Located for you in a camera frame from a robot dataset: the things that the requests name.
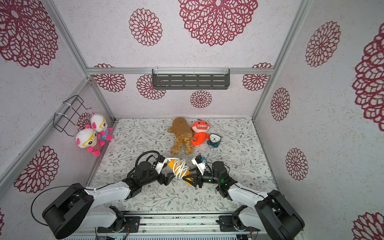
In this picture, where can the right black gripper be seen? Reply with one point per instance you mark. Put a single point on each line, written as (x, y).
(197, 177)

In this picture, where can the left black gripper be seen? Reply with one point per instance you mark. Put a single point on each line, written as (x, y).
(163, 181)

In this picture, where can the orange power strip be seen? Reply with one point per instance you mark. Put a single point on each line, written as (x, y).
(179, 167)

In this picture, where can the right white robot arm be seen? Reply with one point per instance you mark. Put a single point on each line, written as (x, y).
(269, 212)

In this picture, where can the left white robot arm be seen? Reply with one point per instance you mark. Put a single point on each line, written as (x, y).
(77, 207)

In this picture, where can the teal alarm clock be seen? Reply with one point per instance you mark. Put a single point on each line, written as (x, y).
(214, 140)

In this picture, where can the brown gingerbread plush toy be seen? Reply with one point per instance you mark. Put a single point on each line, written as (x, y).
(184, 134)

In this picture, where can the red shark plush toy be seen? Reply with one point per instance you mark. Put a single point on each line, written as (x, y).
(200, 129)

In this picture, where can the pink white plush doll rear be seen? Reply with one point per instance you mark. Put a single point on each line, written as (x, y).
(99, 124)

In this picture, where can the pink white plush doll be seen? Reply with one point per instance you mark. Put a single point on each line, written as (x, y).
(88, 139)
(99, 124)

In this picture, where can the pink white plush doll front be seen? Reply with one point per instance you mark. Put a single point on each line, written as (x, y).
(88, 139)

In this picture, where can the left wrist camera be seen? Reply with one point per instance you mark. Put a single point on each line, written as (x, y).
(160, 162)

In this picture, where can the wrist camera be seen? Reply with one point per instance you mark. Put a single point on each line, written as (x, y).
(160, 162)
(199, 163)

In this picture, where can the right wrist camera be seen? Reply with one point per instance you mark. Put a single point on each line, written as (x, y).
(199, 163)

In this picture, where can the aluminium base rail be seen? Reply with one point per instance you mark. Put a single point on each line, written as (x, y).
(181, 226)

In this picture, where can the grey wall shelf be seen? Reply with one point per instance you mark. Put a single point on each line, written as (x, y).
(190, 80)

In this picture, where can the black wire basket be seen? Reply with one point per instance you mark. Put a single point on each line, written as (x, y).
(74, 118)

